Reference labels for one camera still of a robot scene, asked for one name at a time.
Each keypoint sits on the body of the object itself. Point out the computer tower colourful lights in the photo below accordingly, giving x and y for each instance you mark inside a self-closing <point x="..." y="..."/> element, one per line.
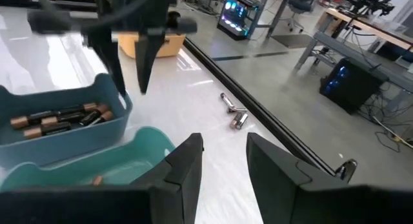
<point x="235" y="17"/>

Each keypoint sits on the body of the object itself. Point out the black frame bracket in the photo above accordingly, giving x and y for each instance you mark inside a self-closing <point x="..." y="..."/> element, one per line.
<point x="346" y="170"/>

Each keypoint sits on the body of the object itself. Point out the grey office chair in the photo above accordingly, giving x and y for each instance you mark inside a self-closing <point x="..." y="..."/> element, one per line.
<point x="301" y="4"/>

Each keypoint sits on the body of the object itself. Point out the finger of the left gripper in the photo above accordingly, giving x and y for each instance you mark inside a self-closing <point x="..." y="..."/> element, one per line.
<point x="106" y="59"/>
<point x="146" y="59"/>

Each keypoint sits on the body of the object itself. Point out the black background robot arm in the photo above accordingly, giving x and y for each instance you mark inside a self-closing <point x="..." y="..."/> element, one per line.
<point x="371" y="3"/>

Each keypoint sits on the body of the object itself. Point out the black computer blue light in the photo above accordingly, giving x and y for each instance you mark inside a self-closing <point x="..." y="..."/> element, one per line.
<point x="348" y="88"/>

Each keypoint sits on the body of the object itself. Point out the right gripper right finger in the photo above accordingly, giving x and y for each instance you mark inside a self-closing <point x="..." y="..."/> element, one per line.
<point x="284" y="198"/>

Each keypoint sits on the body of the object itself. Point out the black floor mat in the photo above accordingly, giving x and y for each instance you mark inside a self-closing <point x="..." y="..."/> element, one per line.
<point x="290" y="41"/>

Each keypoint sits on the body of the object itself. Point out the blue plastic bin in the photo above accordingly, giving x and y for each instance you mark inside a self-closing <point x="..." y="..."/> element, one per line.
<point x="64" y="146"/>

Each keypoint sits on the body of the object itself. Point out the thin silver red battery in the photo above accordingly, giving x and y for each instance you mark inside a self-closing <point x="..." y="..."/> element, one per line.
<point x="227" y="100"/>
<point x="237" y="110"/>

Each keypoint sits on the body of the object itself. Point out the green plastic bin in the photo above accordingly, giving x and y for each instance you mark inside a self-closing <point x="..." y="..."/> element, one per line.
<point x="142" y="143"/>

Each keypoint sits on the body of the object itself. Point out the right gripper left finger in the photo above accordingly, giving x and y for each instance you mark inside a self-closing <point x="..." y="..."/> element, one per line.
<point x="180" y="191"/>

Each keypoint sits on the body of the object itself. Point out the yellow plastic bin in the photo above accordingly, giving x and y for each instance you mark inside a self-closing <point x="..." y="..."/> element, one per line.
<point x="175" y="44"/>

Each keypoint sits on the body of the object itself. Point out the wooden desk grey frame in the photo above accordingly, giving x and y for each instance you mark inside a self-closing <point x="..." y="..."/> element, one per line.
<point x="262" y="11"/>
<point x="338" y="44"/>

